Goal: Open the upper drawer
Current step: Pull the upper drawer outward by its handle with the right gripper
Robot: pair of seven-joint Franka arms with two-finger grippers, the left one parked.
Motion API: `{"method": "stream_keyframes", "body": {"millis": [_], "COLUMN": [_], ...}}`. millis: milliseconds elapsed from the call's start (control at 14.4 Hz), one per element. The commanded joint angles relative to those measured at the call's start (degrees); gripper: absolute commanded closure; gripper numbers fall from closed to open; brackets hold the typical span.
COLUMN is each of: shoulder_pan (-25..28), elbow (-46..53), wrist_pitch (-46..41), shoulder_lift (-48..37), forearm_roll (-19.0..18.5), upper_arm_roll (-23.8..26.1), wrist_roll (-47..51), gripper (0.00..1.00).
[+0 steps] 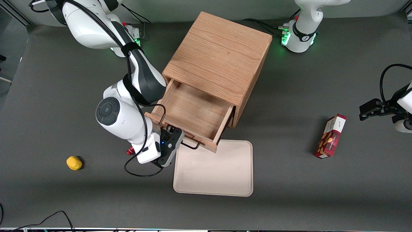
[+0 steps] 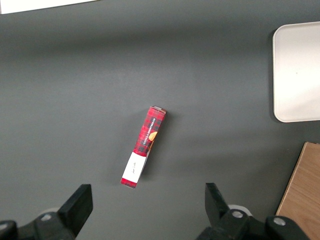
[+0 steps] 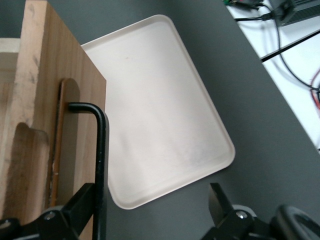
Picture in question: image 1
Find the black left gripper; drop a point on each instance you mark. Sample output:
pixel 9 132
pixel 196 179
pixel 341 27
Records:
pixel 387 107

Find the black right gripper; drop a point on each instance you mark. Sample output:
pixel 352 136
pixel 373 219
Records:
pixel 170 129

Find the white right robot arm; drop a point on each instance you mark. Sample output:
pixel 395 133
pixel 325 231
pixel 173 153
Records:
pixel 128 119

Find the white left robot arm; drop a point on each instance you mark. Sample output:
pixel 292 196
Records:
pixel 302 32

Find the wooden drawer cabinet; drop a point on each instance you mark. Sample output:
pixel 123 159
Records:
pixel 222 51

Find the red cola bottle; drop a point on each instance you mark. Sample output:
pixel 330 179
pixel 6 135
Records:
pixel 130 151

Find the red snack box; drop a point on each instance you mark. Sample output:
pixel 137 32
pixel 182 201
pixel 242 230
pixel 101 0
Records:
pixel 331 137

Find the beige plastic tray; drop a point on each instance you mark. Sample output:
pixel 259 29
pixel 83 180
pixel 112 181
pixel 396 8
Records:
pixel 213 170

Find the yellow lemon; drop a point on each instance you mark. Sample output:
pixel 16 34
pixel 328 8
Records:
pixel 74 163

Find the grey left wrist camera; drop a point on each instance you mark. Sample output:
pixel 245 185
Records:
pixel 404 125

